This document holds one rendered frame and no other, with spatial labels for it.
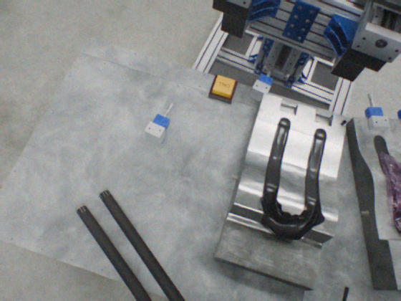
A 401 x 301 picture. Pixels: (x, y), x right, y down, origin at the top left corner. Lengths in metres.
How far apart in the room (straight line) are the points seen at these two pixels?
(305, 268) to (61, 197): 0.69
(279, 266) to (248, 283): 0.10
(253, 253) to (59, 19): 2.01
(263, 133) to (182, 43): 1.39
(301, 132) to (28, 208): 0.80
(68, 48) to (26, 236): 1.52
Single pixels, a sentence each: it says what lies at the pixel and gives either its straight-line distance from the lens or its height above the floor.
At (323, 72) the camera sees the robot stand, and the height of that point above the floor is 0.21.
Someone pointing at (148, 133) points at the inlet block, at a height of 0.85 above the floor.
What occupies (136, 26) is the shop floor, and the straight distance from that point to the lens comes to 2.40.
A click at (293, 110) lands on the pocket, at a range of 1.10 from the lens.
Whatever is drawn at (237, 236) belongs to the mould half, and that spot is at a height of 0.86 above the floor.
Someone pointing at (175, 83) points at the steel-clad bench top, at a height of 0.80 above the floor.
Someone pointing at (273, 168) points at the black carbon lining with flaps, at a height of 0.89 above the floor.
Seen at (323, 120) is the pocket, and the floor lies 0.86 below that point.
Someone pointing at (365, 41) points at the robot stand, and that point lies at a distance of 1.23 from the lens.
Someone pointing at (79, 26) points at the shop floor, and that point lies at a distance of 2.46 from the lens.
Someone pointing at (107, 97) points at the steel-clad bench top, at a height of 0.80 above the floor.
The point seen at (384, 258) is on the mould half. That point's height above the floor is 0.88.
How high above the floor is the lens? 1.77
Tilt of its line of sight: 67 degrees down
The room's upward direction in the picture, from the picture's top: 10 degrees clockwise
